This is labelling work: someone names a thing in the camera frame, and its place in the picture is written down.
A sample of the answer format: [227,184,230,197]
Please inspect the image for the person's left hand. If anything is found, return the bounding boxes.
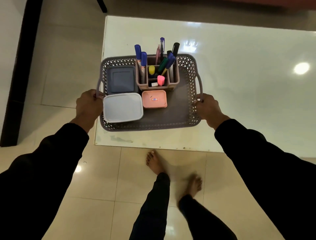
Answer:
[70,89,105,134]

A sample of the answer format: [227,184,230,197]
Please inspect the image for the person's right hand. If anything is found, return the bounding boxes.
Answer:
[193,93,231,131]

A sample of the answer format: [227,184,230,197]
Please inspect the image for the grey perforated plastic basket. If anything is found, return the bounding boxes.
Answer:
[95,54,204,132]

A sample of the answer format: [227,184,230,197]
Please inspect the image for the teal box with white lid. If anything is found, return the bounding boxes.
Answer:
[102,93,144,124]

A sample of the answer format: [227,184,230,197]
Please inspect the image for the blue-grey square box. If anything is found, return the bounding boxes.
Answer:
[106,65,139,96]

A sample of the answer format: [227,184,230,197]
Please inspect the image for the pink divided organizer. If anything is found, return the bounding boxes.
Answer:
[135,55,180,91]

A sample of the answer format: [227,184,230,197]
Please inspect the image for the blue-capped thin grey pen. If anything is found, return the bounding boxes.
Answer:
[161,56,176,76]

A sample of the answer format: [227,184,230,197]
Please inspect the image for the small pink lidded box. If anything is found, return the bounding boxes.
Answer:
[141,90,168,109]

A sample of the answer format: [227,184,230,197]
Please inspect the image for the green pen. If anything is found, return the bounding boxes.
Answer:
[155,57,169,77]

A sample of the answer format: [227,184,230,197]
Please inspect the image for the blue-capped white marker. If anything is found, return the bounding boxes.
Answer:
[140,51,148,84]
[134,44,143,77]

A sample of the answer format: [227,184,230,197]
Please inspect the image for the person's right forearm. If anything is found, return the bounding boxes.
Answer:
[214,119,316,240]

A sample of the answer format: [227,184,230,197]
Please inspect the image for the person's left forearm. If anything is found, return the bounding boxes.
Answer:
[0,123,90,240]

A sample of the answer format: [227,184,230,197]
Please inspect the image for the person's right leg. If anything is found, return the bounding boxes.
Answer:
[177,174,237,240]

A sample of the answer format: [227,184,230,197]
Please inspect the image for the person's leg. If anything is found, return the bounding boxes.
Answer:
[129,150,171,240]
[177,174,237,240]

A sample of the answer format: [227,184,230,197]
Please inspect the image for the person's left leg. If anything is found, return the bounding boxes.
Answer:
[129,150,171,240]

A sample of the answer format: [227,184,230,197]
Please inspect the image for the white table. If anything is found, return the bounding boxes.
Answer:
[93,15,316,159]

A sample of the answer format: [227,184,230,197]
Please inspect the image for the red fabric sofa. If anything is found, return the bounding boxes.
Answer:
[96,0,316,13]

